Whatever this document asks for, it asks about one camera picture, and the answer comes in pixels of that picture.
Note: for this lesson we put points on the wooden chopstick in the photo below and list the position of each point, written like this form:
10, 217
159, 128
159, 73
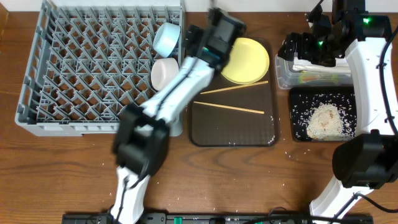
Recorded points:
229, 107
233, 87

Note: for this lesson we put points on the dark brown serving tray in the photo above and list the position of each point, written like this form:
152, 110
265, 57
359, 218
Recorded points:
218, 127

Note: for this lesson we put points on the white plastic cup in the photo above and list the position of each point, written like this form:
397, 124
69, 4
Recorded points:
176, 127

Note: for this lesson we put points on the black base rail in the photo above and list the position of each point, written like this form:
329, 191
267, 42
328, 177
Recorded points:
162, 218

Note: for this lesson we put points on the crumpled white plastic wrapper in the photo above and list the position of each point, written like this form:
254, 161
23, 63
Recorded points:
341, 66

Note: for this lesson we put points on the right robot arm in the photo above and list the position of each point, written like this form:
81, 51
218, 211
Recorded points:
369, 160

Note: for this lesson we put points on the clear plastic waste container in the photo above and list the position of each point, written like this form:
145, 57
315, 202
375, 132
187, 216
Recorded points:
287, 77

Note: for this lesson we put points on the pink white bowl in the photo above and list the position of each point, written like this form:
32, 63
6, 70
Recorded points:
163, 72

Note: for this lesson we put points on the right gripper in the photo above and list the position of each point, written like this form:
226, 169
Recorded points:
303, 39

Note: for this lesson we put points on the light blue bowl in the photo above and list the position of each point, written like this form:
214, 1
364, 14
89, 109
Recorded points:
166, 39

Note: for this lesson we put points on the yellow plate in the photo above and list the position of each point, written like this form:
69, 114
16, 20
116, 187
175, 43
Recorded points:
248, 62

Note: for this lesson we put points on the black waste tray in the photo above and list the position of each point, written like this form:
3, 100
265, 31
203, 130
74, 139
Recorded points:
304, 100

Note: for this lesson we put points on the grey plastic dishwasher rack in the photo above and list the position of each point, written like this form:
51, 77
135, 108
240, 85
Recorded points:
88, 61

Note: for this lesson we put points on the pile of rice waste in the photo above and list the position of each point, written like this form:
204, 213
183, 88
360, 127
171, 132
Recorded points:
325, 124

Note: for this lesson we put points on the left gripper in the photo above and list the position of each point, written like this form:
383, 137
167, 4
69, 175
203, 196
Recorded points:
191, 38

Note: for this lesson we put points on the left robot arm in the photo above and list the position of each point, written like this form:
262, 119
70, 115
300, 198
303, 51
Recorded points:
141, 143

